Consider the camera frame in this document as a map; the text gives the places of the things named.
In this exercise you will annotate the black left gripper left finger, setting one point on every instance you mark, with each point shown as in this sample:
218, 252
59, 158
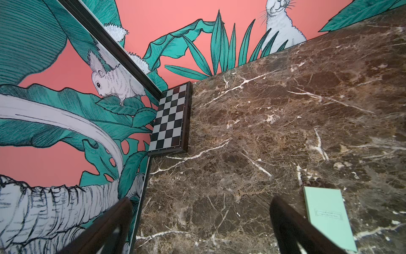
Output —
107, 234

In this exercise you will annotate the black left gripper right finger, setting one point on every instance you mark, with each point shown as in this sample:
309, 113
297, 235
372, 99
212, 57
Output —
293, 231

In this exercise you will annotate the black white checkerboard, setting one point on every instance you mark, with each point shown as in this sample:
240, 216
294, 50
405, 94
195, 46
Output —
171, 126

